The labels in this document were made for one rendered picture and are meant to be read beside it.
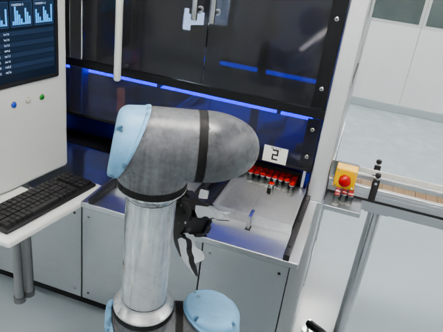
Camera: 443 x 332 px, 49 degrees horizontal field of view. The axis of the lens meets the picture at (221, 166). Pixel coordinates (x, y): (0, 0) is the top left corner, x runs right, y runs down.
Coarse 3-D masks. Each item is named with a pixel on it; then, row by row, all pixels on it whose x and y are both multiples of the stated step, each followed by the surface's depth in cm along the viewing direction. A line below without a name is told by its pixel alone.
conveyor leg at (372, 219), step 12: (372, 216) 183; (372, 228) 184; (360, 240) 190; (372, 240) 187; (360, 252) 190; (360, 264) 192; (360, 276) 194; (348, 288) 198; (348, 300) 200; (348, 312) 202; (336, 324) 207
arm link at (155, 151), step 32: (128, 128) 71; (160, 128) 71; (192, 128) 72; (128, 160) 71; (160, 160) 72; (192, 160) 72; (128, 192) 76; (160, 192) 75; (128, 224) 81; (160, 224) 80; (128, 256) 84; (160, 256) 84; (128, 288) 88; (160, 288) 88; (128, 320) 89; (160, 320) 90
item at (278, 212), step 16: (240, 176) 183; (224, 192) 165; (240, 192) 171; (256, 192) 172; (304, 192) 169; (224, 208) 154; (240, 208) 161; (256, 208) 162; (272, 208) 163; (288, 208) 165; (256, 224) 152; (272, 224) 150; (288, 224) 149
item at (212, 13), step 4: (212, 0) 150; (216, 0) 151; (212, 4) 151; (216, 4) 152; (212, 8) 151; (212, 12) 152; (216, 12) 155; (220, 12) 157; (212, 16) 152; (208, 20) 154; (212, 20) 153
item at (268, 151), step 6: (264, 144) 169; (264, 150) 170; (270, 150) 170; (282, 150) 168; (264, 156) 171; (270, 156) 170; (276, 156) 170; (282, 156) 169; (276, 162) 170; (282, 162) 170
